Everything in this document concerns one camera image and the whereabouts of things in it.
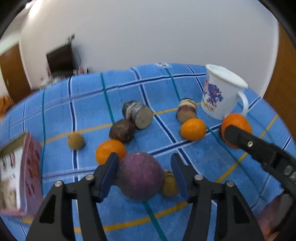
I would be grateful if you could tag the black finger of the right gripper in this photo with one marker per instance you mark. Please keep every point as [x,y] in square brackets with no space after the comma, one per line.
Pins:
[275,161]

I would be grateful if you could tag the orange brown sofa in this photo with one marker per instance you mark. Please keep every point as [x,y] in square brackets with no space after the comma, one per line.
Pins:
[6,103]

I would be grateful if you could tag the brown kiwi fruit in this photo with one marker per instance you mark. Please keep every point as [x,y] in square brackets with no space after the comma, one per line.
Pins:
[75,141]

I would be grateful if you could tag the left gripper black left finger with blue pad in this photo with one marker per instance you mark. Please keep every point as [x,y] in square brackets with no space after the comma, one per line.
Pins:
[54,219]

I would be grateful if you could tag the dark cylindrical tin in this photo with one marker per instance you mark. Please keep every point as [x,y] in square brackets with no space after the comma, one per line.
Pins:
[140,114]

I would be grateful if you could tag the small olive-brown fruit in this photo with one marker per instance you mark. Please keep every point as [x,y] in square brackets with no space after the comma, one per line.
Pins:
[170,187]

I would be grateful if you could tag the black flat television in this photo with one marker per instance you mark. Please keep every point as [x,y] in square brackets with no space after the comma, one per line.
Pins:
[61,59]

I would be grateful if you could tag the blue plaid towel cloth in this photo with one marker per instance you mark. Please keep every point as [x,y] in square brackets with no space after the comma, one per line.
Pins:
[144,103]

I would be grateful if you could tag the orange tangerine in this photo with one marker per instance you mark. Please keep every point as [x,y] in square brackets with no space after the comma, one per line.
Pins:
[237,120]
[106,148]
[193,129]

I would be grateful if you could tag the brown wooden door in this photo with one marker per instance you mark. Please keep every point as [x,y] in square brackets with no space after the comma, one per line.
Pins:
[14,75]

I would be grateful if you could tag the white printed enamel mug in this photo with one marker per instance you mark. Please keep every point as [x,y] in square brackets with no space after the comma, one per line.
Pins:
[222,90]

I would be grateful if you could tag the large purple round fruit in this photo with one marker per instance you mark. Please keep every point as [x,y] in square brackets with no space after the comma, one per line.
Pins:
[140,177]

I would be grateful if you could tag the pink metal tray box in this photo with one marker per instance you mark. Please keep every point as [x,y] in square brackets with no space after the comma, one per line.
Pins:
[21,189]

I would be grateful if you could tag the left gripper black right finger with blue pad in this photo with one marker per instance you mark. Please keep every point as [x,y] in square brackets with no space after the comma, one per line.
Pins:
[235,219]

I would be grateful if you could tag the dark brown passion fruit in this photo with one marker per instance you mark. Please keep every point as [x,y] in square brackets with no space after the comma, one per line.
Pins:
[122,130]

